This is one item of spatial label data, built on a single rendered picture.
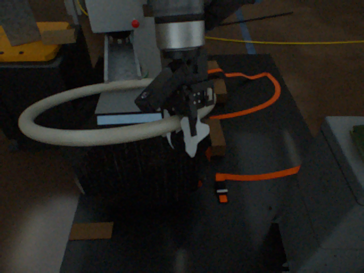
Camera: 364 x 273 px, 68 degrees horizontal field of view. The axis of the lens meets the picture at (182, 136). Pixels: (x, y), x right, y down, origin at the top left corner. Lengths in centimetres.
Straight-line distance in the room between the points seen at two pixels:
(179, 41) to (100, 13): 77
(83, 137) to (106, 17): 78
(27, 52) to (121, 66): 100
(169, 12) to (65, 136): 29
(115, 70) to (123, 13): 26
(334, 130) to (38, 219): 175
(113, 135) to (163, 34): 20
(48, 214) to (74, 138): 152
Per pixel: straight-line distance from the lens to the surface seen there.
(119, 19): 123
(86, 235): 183
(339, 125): 128
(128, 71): 106
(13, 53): 203
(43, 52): 195
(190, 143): 53
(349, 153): 118
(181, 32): 49
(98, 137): 51
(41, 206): 208
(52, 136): 56
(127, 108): 129
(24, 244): 198
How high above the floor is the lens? 161
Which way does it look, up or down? 46 degrees down
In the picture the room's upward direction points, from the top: straight up
